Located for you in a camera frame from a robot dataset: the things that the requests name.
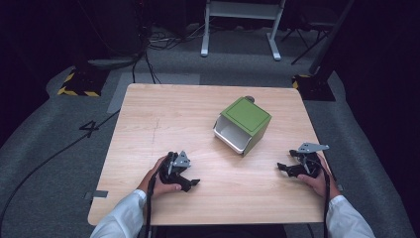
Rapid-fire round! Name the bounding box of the bundle of floor cables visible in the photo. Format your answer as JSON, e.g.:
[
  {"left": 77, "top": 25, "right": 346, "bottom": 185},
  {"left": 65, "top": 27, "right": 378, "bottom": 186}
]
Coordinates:
[{"left": 145, "top": 21, "right": 207, "bottom": 52}]

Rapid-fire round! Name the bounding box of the dark slanted pole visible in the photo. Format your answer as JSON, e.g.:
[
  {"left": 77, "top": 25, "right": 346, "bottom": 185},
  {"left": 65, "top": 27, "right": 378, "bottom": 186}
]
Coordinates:
[{"left": 308, "top": 0, "right": 357, "bottom": 75}]

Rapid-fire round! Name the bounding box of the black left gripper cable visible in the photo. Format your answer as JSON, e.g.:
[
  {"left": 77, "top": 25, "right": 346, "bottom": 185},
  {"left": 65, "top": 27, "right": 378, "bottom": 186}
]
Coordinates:
[{"left": 144, "top": 151, "right": 175, "bottom": 238}]

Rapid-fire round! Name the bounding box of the black base with yellow stripes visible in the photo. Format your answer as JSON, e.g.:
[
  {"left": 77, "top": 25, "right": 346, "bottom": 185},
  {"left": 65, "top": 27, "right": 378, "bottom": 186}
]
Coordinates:
[
  {"left": 291, "top": 73, "right": 337, "bottom": 102},
  {"left": 56, "top": 65, "right": 111, "bottom": 98}
]

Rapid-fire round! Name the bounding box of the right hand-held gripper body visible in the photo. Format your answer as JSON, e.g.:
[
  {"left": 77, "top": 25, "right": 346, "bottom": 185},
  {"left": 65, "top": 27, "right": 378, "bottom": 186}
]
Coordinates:
[{"left": 292, "top": 142, "right": 330, "bottom": 179}]

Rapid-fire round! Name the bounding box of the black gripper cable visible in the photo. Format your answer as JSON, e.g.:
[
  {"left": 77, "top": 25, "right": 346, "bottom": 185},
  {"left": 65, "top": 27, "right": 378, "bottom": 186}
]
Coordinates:
[
  {"left": 305, "top": 158, "right": 332, "bottom": 238},
  {"left": 144, "top": 151, "right": 175, "bottom": 238}
]

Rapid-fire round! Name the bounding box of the white drawer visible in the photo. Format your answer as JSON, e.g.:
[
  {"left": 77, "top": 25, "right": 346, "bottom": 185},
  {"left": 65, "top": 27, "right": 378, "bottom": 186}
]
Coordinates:
[{"left": 212, "top": 114, "right": 254, "bottom": 156}]

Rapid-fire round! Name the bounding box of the green box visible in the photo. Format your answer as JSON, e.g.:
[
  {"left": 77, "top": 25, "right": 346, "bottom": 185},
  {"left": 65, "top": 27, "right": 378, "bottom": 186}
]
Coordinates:
[{"left": 219, "top": 96, "right": 273, "bottom": 157}]

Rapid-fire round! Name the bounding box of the grey tape strip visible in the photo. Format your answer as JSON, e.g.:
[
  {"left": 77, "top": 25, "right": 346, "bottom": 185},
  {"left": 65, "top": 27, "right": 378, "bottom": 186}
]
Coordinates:
[{"left": 83, "top": 189, "right": 110, "bottom": 201}]

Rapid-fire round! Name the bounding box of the black folding stand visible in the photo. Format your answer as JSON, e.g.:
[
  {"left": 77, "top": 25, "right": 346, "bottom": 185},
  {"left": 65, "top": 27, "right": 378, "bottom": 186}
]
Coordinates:
[{"left": 281, "top": 8, "right": 335, "bottom": 66}]

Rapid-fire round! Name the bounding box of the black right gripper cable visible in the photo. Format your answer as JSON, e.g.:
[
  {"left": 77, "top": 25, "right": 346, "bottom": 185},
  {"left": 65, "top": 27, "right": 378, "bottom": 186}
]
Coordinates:
[{"left": 305, "top": 158, "right": 332, "bottom": 238}]

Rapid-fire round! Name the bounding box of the white metal stand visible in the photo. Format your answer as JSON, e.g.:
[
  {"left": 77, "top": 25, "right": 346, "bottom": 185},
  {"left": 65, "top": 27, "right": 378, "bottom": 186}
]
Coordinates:
[{"left": 200, "top": 0, "right": 287, "bottom": 62}]

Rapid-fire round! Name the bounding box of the person's left hand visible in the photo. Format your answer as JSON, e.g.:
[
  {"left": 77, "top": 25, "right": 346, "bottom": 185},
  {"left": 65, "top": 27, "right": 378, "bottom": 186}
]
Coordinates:
[{"left": 137, "top": 155, "right": 183, "bottom": 199}]

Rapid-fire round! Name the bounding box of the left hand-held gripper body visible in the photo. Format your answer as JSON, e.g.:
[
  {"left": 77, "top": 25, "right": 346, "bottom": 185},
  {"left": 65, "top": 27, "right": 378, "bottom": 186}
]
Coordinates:
[{"left": 159, "top": 150, "right": 192, "bottom": 184}]

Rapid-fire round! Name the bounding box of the person's right hand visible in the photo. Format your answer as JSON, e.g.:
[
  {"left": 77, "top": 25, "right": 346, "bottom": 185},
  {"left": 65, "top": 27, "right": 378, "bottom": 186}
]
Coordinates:
[{"left": 296, "top": 154, "right": 342, "bottom": 199}]

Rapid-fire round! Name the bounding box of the long black floor cable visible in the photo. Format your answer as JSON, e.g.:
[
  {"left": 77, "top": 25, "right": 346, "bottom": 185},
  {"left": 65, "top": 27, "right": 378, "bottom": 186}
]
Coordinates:
[{"left": 0, "top": 108, "right": 122, "bottom": 232}]

